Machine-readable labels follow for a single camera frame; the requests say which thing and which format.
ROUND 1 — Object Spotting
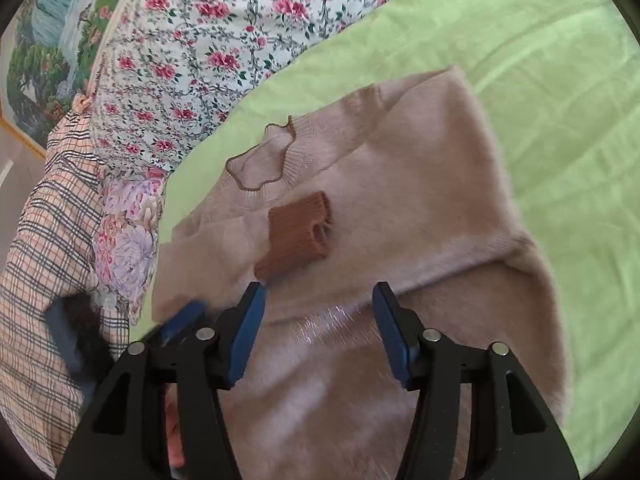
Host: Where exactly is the framed landscape painting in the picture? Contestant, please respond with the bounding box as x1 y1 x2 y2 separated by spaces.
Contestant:
1 0 119 154

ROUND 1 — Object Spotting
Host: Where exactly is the plaid checkered blanket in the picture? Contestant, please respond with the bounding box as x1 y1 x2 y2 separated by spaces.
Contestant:
1 94 103 477

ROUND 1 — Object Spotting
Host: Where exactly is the purple pink floral pillow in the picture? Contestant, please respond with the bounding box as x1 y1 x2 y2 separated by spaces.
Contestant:
92 172 166 326

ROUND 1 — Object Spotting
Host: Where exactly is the rose floral white quilt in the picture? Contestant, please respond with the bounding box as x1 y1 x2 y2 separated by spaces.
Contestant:
91 0 390 178

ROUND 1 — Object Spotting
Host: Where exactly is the person left hand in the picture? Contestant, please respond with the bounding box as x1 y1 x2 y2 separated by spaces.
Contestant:
165 398 186 468

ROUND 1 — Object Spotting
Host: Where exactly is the beige knit sweater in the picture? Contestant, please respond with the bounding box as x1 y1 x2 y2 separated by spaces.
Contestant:
152 67 570 479

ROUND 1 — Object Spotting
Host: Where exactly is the light green bed sheet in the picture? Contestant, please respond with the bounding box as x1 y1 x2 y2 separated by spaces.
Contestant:
160 0 639 474

